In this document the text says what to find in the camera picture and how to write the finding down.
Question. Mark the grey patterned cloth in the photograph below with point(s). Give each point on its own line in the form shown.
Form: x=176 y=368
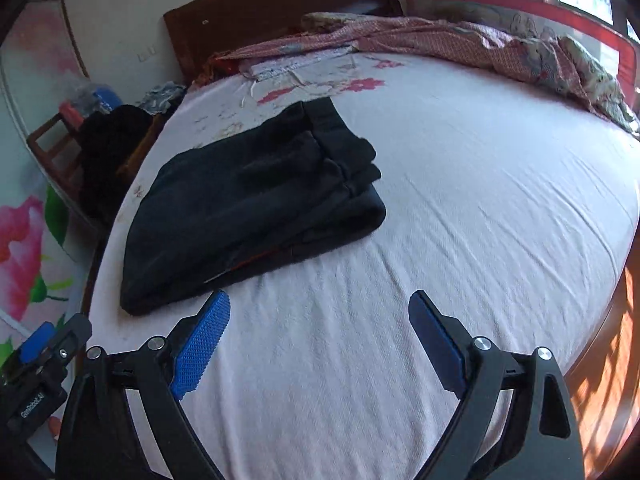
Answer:
x=162 y=96

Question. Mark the light patterned cloth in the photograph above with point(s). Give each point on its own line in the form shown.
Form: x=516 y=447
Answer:
x=295 y=66

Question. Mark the floral wardrobe door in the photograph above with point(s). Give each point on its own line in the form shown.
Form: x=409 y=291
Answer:
x=25 y=240

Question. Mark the blue object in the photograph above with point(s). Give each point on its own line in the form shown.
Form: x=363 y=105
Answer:
x=106 y=99

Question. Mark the dark navy pants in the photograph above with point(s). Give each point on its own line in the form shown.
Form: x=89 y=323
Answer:
x=240 y=200

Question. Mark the pink patterned blanket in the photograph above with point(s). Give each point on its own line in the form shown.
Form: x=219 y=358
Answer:
x=450 y=42

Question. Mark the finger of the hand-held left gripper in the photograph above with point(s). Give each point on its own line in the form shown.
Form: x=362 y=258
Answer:
x=37 y=341

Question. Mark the red object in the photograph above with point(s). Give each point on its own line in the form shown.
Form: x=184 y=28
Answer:
x=72 y=114

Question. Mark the dark wooden headboard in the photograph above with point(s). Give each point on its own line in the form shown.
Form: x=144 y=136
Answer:
x=280 y=5

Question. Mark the clear plastic bag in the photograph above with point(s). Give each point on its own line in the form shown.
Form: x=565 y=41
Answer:
x=85 y=92

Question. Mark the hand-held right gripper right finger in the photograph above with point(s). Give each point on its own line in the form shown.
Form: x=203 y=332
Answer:
x=437 y=340

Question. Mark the wooden chair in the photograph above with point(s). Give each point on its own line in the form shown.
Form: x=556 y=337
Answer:
x=45 y=141

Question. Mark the white wall socket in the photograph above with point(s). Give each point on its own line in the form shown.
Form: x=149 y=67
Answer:
x=147 y=53

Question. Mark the bed with floral white sheet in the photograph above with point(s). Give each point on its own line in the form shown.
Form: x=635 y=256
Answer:
x=450 y=210

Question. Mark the red-framed cartoon bed guard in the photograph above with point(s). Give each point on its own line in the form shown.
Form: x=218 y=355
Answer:
x=500 y=12

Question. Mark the black clothes pile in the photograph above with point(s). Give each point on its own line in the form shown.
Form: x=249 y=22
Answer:
x=115 y=150

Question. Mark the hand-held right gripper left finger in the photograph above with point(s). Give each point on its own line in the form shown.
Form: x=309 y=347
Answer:
x=202 y=345

